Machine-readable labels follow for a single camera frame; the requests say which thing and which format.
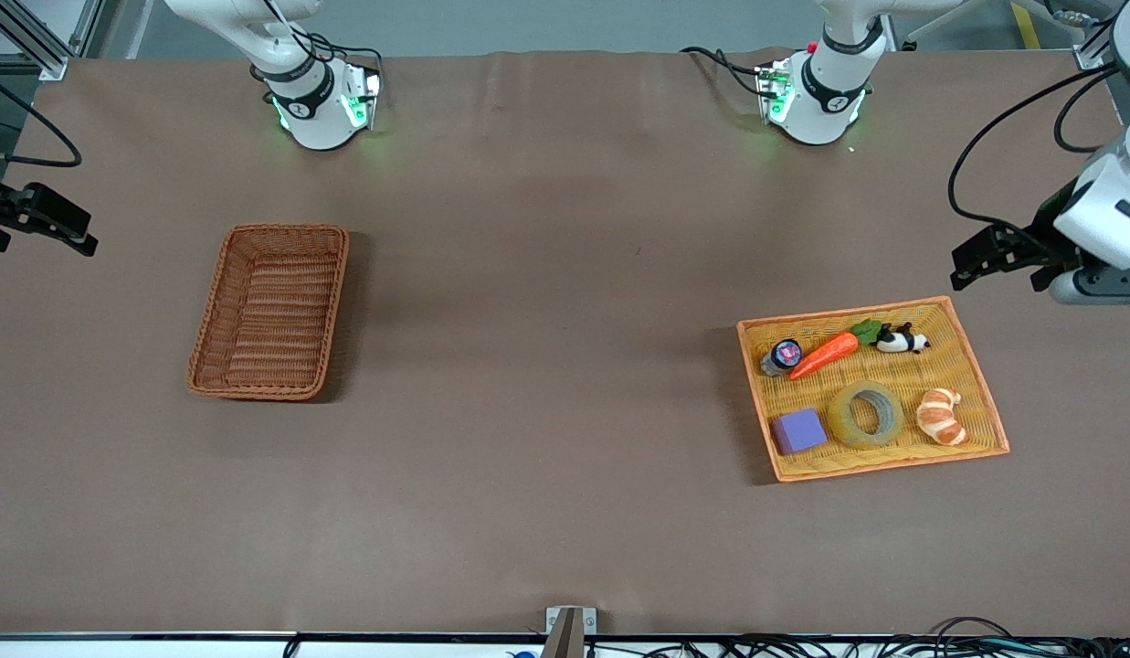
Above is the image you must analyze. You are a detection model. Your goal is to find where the brown table cover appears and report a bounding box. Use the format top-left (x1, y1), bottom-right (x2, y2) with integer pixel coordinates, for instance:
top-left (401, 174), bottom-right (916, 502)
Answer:
top-left (0, 50), bottom-right (1130, 636)

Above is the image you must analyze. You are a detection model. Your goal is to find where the orange toy carrot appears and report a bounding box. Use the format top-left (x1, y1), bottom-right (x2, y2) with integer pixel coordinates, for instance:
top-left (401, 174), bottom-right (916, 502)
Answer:
top-left (788, 320), bottom-right (885, 382)

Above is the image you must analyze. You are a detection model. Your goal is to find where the small can with blue lid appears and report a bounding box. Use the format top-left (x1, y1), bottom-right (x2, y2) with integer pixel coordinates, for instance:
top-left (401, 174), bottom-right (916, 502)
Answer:
top-left (760, 339), bottom-right (804, 377)

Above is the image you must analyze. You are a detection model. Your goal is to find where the black base cable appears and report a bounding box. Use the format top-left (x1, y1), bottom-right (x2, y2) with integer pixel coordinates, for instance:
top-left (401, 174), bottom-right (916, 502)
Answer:
top-left (263, 0), bottom-right (385, 79)
top-left (681, 46), bottom-right (766, 97)

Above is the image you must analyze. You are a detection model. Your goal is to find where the metal table edge bracket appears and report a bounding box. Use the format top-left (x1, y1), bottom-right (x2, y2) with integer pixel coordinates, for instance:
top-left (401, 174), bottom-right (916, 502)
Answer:
top-left (545, 607), bottom-right (597, 636)

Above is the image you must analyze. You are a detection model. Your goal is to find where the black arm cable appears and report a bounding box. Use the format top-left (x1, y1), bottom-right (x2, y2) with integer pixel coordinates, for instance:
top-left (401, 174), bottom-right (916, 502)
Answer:
top-left (948, 62), bottom-right (1123, 231)
top-left (0, 71), bottom-right (83, 169)

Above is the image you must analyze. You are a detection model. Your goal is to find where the grey brown pole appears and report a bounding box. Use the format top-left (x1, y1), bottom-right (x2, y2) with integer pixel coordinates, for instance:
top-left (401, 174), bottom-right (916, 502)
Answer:
top-left (540, 610), bottom-right (584, 658)

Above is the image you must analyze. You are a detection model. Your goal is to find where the aluminium frame profile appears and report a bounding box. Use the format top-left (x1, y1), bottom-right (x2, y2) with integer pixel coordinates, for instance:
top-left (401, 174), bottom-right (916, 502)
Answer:
top-left (0, 0), bottom-right (104, 81)
top-left (1072, 0), bottom-right (1130, 72)

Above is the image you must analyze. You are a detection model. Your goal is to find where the black white panda toy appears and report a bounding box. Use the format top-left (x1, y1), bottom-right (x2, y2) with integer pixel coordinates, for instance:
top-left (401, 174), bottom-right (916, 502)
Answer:
top-left (875, 323), bottom-right (932, 355)

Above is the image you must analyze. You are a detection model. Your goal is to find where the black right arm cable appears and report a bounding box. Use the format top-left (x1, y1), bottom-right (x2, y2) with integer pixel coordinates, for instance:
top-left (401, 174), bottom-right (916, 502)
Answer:
top-left (0, 71), bottom-right (83, 169)

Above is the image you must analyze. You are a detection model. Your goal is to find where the right base connector plate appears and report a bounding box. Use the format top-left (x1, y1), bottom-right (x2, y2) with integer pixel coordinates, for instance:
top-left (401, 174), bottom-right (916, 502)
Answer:
top-left (341, 66), bottom-right (383, 131)

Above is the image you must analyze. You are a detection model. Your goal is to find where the black right base cable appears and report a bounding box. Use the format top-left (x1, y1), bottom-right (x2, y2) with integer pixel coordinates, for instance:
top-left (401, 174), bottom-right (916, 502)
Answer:
top-left (263, 0), bottom-right (385, 79)

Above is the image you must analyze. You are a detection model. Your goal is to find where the orange wicker basket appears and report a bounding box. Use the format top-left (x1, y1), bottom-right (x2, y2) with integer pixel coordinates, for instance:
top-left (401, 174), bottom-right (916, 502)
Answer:
top-left (736, 296), bottom-right (1010, 483)

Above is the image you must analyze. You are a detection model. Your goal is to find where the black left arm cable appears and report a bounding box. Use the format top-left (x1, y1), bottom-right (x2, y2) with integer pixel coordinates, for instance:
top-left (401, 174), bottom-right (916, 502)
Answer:
top-left (948, 62), bottom-right (1123, 231)

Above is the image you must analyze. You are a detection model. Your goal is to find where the base connector plate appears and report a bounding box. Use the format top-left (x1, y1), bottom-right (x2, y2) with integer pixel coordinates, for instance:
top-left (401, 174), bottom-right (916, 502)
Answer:
top-left (756, 62), bottom-right (796, 126)
top-left (341, 66), bottom-right (383, 131)

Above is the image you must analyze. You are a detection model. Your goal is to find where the purple block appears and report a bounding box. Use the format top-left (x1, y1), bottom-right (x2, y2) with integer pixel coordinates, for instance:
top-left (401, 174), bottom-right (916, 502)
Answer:
top-left (771, 409), bottom-right (829, 456)

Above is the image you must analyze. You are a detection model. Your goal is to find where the black cable bundle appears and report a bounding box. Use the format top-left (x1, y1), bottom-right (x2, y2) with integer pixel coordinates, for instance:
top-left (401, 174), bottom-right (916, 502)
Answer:
top-left (583, 617), bottom-right (1130, 658)

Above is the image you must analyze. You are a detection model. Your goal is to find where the white table edge rail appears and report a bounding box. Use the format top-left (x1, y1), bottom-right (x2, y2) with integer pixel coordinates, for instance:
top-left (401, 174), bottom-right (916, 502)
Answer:
top-left (0, 632), bottom-right (1130, 658)

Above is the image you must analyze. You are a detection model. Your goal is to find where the black left base cable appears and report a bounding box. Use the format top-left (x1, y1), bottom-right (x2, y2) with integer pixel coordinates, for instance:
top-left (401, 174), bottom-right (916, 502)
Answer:
top-left (681, 46), bottom-right (766, 97)

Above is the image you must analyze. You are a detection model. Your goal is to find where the toy croissant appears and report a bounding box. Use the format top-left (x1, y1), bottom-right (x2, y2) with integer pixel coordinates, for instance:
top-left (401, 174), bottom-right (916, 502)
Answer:
top-left (916, 388), bottom-right (969, 446)

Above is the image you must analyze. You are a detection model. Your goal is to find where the yellow clear tape roll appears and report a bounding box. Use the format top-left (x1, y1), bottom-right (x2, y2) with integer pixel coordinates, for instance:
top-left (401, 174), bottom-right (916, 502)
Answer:
top-left (827, 381), bottom-right (903, 450)

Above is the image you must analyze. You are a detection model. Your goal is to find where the left base connector plate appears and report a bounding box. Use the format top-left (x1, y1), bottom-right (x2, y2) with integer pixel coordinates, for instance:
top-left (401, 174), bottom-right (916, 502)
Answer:
top-left (756, 62), bottom-right (796, 126)

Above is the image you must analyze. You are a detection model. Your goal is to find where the brown wicker basket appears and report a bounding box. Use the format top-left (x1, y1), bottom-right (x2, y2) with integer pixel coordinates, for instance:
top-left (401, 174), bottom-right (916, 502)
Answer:
top-left (186, 224), bottom-right (351, 402)

